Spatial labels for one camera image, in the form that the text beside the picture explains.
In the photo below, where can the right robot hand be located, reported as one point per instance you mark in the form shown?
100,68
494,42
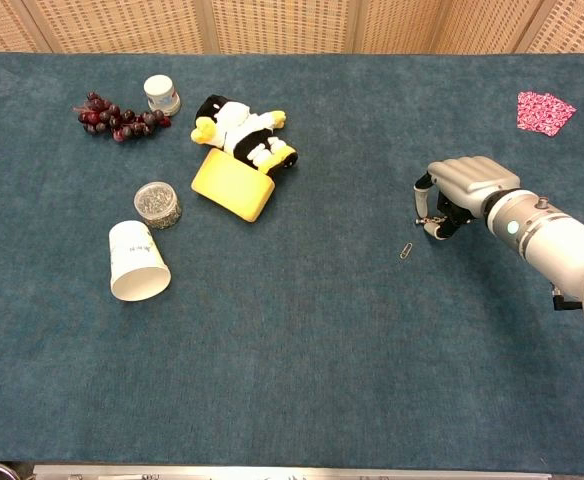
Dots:
467,186

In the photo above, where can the beaded metal chain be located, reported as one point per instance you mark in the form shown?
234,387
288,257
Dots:
428,220

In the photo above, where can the silver paper clip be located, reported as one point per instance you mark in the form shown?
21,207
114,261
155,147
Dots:
406,250

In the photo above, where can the red patterned cloth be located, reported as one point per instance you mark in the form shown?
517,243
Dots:
545,113

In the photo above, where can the blue felt table mat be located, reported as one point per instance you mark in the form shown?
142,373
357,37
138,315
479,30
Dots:
292,325

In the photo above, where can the black white plush doll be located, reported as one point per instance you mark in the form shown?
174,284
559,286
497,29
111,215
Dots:
242,131

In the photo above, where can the yellow rectangular sponge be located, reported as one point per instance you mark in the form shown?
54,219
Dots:
232,185

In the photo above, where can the woven folding screen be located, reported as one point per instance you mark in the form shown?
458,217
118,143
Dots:
292,25

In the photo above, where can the clear jar of paper clips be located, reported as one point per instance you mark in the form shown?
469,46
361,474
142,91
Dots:
157,204

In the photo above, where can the small white lidded bottle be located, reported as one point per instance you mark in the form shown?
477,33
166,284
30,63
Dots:
161,95

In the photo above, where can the white paper cup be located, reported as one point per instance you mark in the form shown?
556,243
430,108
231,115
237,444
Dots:
137,262

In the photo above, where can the dark red grape bunch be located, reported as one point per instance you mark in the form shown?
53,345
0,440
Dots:
117,121

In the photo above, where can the aluminium frame rail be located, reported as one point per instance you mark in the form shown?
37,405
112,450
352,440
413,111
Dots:
292,472

